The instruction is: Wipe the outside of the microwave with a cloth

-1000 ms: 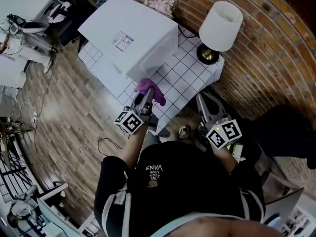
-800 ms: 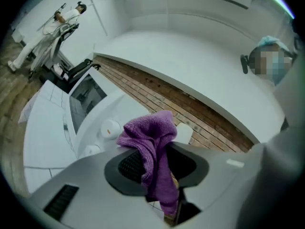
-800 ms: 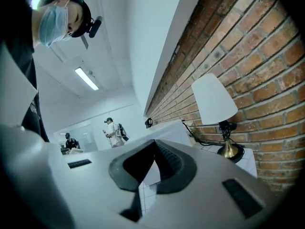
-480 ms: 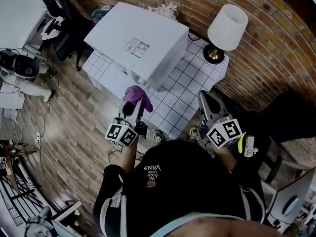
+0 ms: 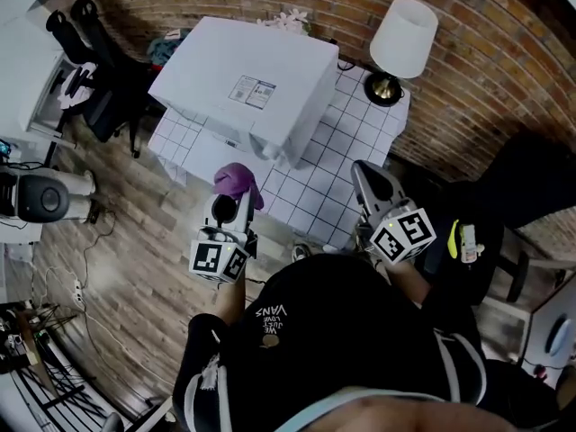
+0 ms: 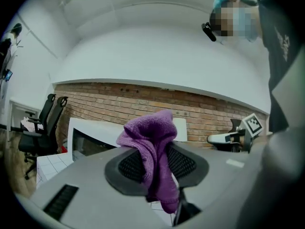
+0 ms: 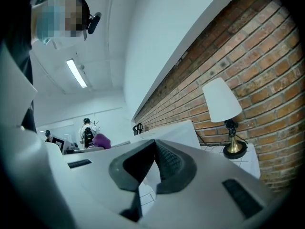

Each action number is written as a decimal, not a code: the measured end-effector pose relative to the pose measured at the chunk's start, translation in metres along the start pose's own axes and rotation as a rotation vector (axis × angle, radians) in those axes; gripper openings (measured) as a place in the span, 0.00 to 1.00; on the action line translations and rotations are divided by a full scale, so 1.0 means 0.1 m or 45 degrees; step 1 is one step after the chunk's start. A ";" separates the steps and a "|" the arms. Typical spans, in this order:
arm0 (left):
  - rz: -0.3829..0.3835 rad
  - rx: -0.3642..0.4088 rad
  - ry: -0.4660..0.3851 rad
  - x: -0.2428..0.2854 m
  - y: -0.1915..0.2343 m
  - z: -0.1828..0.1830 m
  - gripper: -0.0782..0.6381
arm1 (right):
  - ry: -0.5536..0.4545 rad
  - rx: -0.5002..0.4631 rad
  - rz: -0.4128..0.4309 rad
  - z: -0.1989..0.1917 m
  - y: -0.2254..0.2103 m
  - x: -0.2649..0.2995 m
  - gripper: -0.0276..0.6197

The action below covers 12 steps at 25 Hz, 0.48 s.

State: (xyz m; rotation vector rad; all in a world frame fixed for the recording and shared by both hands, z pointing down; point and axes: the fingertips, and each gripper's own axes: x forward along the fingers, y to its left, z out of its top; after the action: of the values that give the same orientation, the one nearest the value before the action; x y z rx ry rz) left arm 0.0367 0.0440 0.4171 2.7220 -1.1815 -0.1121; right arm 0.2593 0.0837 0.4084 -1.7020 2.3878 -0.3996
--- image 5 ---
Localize white cabinet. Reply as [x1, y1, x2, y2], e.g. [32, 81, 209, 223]
[0, 13, 73, 135]

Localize person's right forearm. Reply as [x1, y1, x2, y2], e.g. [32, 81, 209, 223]
[385, 258, 434, 308]

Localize white cloth on chair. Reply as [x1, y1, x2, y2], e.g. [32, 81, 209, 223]
[57, 61, 98, 110]

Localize table with white grid cloth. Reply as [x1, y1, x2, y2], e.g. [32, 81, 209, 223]
[147, 63, 411, 249]

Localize black armchair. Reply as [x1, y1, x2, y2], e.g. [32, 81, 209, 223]
[420, 130, 576, 306]

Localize white shade table lamp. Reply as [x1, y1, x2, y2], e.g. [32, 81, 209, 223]
[363, 0, 439, 108]

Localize white artificial flowers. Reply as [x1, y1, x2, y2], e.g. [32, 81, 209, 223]
[256, 8, 311, 35]

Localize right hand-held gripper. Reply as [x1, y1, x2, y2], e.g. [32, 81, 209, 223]
[350, 159, 437, 266]

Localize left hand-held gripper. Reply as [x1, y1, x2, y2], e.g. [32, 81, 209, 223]
[188, 185, 259, 284]

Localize white cylinder appliance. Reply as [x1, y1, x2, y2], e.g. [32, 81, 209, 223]
[57, 170, 97, 222]

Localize person's torso in black shirt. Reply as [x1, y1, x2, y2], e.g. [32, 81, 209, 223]
[172, 252, 562, 432]

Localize small white device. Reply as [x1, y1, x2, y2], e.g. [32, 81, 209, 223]
[459, 223, 486, 265]

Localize white round disc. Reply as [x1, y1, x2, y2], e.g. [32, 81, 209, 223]
[544, 313, 573, 357]

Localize purple cloth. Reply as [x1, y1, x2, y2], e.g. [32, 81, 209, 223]
[212, 162, 266, 212]

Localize teal clothing pile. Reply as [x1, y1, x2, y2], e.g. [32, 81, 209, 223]
[147, 28, 191, 72]

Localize black office chair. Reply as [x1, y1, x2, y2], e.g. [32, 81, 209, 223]
[45, 0, 157, 159]

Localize black metal rack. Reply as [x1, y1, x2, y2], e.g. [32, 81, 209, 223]
[0, 302, 125, 432]

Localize white microwave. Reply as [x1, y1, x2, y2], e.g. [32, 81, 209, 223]
[147, 15, 341, 184]

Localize person's left forearm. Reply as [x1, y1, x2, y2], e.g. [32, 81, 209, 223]
[215, 265, 253, 329]

